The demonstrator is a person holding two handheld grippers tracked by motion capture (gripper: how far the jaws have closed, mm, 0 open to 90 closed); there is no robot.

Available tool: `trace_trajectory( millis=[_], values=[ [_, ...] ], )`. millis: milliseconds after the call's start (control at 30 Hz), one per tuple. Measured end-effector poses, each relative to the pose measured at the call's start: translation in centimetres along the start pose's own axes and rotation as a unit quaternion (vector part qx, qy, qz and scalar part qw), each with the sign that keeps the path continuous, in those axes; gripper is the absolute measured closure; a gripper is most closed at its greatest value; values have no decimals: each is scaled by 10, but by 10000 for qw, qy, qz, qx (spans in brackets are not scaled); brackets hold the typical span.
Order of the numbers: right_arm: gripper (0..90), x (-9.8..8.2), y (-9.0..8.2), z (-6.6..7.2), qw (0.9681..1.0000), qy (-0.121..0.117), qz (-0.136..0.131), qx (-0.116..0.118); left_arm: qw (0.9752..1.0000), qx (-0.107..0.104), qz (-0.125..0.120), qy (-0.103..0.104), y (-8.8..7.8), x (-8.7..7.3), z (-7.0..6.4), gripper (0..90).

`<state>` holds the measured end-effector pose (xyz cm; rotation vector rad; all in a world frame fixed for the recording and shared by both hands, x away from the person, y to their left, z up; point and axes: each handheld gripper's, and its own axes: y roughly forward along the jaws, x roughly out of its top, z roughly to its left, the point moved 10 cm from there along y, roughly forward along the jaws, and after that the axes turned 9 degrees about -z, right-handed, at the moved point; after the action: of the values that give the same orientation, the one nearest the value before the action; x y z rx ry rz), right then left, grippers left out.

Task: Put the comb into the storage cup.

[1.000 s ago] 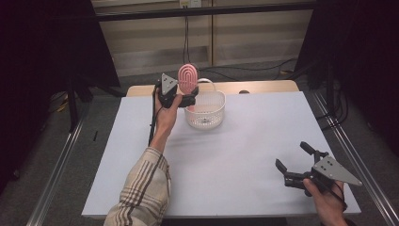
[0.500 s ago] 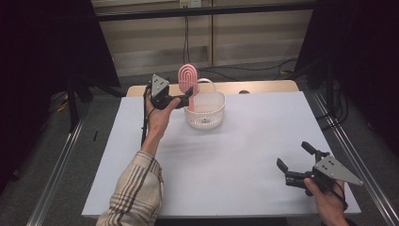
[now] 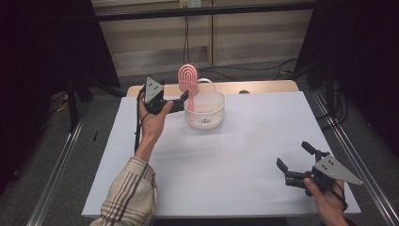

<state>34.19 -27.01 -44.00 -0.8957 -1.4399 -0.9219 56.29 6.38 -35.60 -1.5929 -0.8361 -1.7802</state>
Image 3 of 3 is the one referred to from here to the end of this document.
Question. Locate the light wooden table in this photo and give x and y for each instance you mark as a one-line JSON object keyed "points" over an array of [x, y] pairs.
{"points": [[266, 86]]}

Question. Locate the pink hairbrush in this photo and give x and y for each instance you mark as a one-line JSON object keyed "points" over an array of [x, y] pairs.
{"points": [[188, 78]]}

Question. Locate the dark table grommet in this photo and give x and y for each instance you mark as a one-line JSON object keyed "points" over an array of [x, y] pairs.
{"points": [[244, 92]]}

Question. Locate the black curtain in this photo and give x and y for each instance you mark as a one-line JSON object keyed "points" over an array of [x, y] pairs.
{"points": [[360, 47], [37, 62]]}

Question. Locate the small black floor piece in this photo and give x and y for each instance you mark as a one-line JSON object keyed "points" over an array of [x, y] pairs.
{"points": [[95, 135]]}

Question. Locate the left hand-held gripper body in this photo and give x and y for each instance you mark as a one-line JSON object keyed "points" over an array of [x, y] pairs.
{"points": [[153, 92]]}

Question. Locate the white wall socket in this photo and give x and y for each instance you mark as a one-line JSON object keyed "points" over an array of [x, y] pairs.
{"points": [[189, 3]]}

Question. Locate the person's right hand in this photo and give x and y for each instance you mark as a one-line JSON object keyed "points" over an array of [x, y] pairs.
{"points": [[329, 204]]}

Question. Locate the person's left hand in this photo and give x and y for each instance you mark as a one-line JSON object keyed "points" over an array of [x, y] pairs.
{"points": [[152, 125]]}

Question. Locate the black metal stand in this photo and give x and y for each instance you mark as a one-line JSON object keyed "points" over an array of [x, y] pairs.
{"points": [[72, 106]]}

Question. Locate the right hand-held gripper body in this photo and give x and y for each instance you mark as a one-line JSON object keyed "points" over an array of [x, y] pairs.
{"points": [[332, 169]]}

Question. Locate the white table cover board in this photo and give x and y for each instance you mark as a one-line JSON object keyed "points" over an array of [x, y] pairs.
{"points": [[219, 157]]}

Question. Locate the metal floor rail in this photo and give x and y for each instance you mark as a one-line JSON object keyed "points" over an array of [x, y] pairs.
{"points": [[59, 163], [360, 163]]}

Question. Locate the black horizontal bar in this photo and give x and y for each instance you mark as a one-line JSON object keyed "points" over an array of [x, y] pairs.
{"points": [[204, 12]]}

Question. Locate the white perforated plastic basket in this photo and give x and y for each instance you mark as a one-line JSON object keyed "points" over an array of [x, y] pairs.
{"points": [[207, 117]]}

